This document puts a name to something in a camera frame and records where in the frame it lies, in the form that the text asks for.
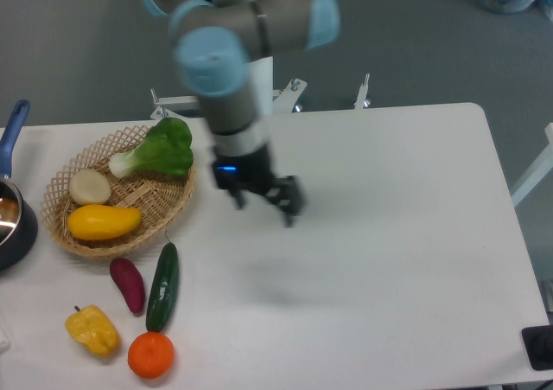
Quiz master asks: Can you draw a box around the yellow bell pepper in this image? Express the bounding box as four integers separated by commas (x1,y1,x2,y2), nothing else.
65,305,121,358

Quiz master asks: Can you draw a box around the white pedestal base frame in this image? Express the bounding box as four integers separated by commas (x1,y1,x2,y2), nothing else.
149,73,372,120

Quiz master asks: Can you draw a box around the woven wicker basket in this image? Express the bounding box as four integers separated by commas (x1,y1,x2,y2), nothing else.
41,125,196,259

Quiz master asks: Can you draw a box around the round beige bun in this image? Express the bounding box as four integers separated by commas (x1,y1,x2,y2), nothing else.
69,169,111,206

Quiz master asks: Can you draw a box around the purple sweet potato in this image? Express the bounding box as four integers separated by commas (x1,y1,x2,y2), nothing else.
110,258,145,314

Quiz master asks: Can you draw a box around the green bok choy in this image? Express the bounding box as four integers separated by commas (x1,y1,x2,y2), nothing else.
108,118,194,178

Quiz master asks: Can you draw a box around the green cucumber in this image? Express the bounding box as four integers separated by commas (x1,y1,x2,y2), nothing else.
145,238,180,333

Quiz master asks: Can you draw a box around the black device at edge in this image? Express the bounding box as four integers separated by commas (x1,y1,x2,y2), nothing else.
521,325,552,371

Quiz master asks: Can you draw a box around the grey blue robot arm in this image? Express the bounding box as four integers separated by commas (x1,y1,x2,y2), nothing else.
142,0,340,226

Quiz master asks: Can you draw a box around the dark blue saucepan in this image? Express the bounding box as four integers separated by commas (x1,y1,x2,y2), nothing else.
1,99,38,271

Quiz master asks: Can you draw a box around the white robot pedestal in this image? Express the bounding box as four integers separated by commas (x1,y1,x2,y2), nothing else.
249,57,274,115

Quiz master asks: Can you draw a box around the orange fruit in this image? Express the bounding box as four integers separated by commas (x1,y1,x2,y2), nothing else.
127,332,175,380

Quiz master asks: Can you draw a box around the yellow mango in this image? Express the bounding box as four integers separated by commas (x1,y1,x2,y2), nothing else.
67,204,142,240

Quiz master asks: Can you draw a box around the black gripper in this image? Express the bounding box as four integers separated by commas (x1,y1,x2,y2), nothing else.
212,143,305,227

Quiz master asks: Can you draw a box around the white frame leg right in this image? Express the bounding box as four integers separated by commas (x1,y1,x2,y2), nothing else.
510,123,552,207

